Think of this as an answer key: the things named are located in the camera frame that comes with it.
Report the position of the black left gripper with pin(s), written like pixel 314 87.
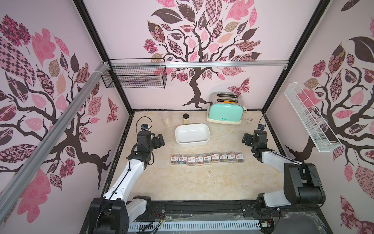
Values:
pixel 157 144

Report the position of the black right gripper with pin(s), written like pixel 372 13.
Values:
pixel 247 139

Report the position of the paper clip box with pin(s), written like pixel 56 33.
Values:
pixel 190 160
pixel 215 157
pixel 182 159
pixel 223 157
pixel 231 157
pixel 199 160
pixel 239 157
pixel 174 159

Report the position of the paper clip box side-left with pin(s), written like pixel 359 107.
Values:
pixel 207 159

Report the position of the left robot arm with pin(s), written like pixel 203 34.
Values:
pixel 112 214

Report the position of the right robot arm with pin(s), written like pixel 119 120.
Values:
pixel 301 182

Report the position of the white plastic storage box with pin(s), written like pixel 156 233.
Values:
pixel 192 135

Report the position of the mint green toaster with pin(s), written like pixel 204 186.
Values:
pixel 225 108

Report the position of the black-lidded spice bottle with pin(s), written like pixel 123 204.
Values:
pixel 186 119

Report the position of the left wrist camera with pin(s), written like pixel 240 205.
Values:
pixel 145 136

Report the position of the white wire basket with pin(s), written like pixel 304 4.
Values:
pixel 304 101

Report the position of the black wire basket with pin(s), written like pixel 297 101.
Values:
pixel 136 73

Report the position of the white cable duct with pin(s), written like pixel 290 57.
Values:
pixel 190 226

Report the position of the aluminium rail back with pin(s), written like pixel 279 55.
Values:
pixel 197 64

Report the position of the aluminium rail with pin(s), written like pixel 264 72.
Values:
pixel 23 177
pixel 197 64

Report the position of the black base frame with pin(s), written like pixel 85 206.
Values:
pixel 293 219

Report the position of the aluminium rail left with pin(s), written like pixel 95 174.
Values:
pixel 23 177

